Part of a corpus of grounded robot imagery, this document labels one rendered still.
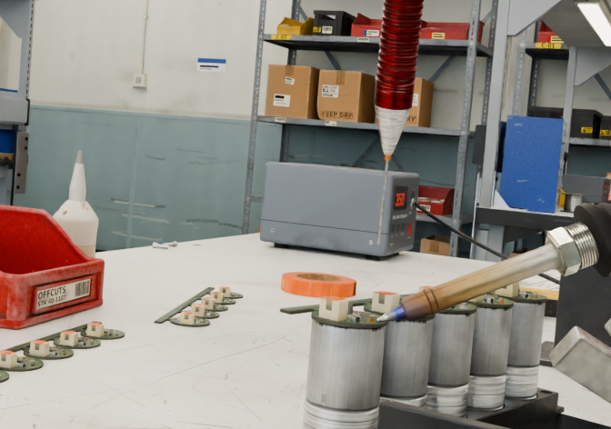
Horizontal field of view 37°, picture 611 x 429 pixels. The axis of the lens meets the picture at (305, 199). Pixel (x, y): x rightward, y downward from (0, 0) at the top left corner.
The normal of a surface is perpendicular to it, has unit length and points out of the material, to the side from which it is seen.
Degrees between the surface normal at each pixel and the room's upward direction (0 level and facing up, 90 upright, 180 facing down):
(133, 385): 0
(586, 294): 90
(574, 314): 90
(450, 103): 90
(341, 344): 90
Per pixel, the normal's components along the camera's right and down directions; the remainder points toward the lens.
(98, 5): -0.39, 0.02
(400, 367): 0.02, 0.06
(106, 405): 0.08, -0.99
